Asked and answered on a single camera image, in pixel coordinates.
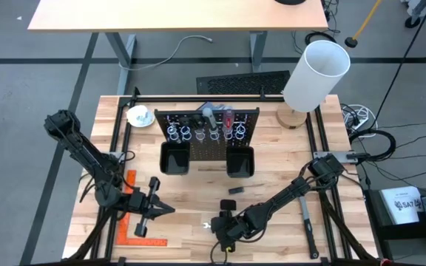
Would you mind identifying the clear red handle screwdriver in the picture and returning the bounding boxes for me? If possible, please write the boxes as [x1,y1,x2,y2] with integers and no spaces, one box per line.
[223,109,235,142]

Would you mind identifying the black perforated grille panel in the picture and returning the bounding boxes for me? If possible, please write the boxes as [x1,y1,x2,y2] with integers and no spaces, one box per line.
[195,69,291,95]

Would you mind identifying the grey handled tool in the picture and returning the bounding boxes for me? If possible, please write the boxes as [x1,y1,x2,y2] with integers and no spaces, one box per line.
[298,195,320,260]

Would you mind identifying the black equipment case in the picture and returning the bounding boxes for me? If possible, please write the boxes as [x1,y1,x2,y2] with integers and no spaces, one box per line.
[364,185,426,253]

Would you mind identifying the black looped cable bundle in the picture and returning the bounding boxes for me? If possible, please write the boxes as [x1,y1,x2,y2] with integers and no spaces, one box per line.
[348,129,397,163]

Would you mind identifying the thin black pole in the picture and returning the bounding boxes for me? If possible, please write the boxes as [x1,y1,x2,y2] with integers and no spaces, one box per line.
[376,0,426,120]

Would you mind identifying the blue grey work gloves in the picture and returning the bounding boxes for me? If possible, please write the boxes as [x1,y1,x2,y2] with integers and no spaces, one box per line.
[197,102,232,111]

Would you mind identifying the white small dish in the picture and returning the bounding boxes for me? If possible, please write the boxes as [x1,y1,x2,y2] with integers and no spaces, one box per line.
[126,104,157,129]

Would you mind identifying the yellow hanging cord black stopper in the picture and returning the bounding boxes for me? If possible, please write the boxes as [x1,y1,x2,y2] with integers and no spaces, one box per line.
[344,0,384,49]

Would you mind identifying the black cable with yellow plug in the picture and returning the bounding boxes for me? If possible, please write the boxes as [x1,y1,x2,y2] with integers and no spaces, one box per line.
[209,239,237,265]

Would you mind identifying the light wooden desk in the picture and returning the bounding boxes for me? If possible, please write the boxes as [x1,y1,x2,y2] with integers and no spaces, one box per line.
[27,0,329,96]

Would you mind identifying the white printed booklet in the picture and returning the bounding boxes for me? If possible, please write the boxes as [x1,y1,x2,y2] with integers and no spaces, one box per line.
[379,185,423,225]

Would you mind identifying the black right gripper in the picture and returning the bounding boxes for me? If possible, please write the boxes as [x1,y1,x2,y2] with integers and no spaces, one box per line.
[211,199,251,253]

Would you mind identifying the black metal pegboard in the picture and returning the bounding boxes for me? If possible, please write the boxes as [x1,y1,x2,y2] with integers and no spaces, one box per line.
[153,107,261,163]

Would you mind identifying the white shade wooden base lamp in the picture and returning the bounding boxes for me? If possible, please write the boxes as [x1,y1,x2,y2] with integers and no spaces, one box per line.
[274,39,351,130]

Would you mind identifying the grey metal mount plate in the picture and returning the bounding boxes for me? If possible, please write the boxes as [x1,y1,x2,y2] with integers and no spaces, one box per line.
[313,150,359,164]

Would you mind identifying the white power strip with cables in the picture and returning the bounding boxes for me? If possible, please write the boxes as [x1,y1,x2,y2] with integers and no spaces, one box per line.
[340,103,377,131]

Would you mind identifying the grey wheeled cart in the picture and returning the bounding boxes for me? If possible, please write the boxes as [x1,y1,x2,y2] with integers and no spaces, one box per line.
[399,0,426,30]

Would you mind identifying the black plastic pegboard bin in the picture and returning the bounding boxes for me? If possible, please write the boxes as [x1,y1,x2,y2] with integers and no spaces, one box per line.
[226,146,255,179]
[160,141,192,176]

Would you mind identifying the grey black handle screwdriver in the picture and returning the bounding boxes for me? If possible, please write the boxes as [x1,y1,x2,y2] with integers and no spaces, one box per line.
[201,106,222,146]

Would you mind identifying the orange carpenter square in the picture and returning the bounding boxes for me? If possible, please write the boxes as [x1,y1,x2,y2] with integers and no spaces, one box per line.
[115,169,169,248]

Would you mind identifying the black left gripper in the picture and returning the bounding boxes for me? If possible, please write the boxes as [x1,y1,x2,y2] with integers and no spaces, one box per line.
[128,177,176,238]

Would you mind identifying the grey floor cable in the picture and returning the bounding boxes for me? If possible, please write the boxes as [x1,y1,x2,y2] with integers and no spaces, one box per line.
[118,35,214,72]

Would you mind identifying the black coiled floor cable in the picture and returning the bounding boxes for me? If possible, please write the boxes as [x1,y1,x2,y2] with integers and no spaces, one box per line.
[304,30,338,47]

